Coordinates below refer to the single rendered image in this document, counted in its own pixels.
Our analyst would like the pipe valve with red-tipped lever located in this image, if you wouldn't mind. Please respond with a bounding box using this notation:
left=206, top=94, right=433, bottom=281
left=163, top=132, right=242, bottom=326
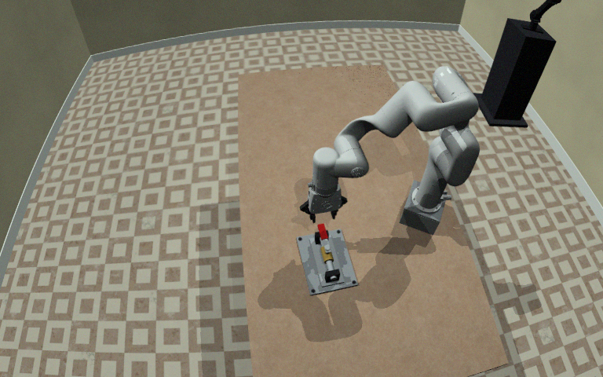
left=309, top=223, right=345, bottom=287

